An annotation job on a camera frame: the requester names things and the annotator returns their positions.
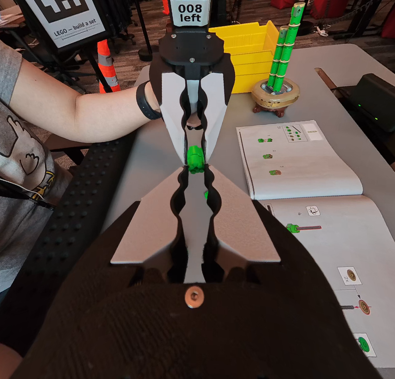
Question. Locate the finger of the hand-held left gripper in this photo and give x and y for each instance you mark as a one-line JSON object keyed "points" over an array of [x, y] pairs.
{"points": [[216, 107], [171, 107]]}

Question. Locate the black wristband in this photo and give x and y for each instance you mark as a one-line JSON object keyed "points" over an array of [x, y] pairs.
{"points": [[145, 103]]}

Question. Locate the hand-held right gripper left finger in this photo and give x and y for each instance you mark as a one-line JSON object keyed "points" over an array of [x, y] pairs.
{"points": [[145, 231]]}

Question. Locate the black studded edge pad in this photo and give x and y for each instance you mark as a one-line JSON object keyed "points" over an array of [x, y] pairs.
{"points": [[61, 231]]}

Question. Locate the person's grey printed shirt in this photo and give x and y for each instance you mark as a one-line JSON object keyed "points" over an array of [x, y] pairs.
{"points": [[18, 231]]}

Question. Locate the yellow plastic bin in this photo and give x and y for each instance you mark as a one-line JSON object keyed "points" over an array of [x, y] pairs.
{"points": [[247, 64]]}

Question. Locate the person's left forearm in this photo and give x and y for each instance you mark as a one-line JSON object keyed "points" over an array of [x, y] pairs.
{"points": [[77, 113]]}

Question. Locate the black box with green light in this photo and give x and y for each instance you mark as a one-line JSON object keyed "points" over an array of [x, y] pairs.
{"points": [[370, 101]]}

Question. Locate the grey desk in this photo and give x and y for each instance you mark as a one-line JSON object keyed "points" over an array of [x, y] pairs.
{"points": [[324, 76]]}

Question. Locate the green round brick cylinder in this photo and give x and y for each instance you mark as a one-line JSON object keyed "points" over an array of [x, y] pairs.
{"points": [[195, 158]]}

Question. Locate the black stanchion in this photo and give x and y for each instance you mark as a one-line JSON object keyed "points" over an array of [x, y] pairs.
{"points": [[145, 55], [307, 29]]}

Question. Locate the green bamboo brick model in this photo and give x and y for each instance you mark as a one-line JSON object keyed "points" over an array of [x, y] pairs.
{"points": [[274, 98]]}

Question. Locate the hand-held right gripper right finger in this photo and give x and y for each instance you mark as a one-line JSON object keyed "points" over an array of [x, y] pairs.
{"points": [[243, 231]]}

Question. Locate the framed marker sign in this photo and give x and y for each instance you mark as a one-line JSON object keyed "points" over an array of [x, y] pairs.
{"points": [[71, 15]]}

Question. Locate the open instruction booklet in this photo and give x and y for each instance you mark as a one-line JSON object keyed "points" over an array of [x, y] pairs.
{"points": [[293, 175]]}

